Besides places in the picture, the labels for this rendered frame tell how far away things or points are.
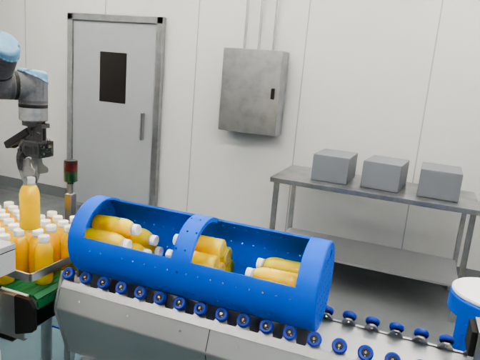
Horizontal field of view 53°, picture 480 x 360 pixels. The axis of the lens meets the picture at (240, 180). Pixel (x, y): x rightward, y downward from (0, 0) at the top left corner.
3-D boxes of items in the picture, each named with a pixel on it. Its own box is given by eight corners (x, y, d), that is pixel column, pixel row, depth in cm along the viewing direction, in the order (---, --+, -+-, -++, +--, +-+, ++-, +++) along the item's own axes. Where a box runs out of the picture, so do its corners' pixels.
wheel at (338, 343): (348, 339, 139) (348, 341, 141) (333, 335, 141) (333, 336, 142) (345, 355, 137) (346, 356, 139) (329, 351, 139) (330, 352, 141)
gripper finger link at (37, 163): (46, 184, 163) (43, 158, 160) (33, 181, 165) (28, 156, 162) (53, 181, 166) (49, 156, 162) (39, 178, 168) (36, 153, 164)
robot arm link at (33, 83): (11, 66, 154) (42, 68, 160) (11, 105, 157) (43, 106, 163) (20, 67, 147) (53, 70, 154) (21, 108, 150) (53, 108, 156)
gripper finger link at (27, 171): (30, 186, 156) (33, 158, 156) (16, 183, 158) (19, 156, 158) (37, 186, 159) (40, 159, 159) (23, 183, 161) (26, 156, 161)
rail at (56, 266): (32, 282, 166) (32, 273, 165) (30, 281, 166) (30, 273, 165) (103, 247, 203) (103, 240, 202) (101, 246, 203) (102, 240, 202)
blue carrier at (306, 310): (309, 348, 138) (322, 256, 133) (65, 281, 168) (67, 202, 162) (328, 310, 165) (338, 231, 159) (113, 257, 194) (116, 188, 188)
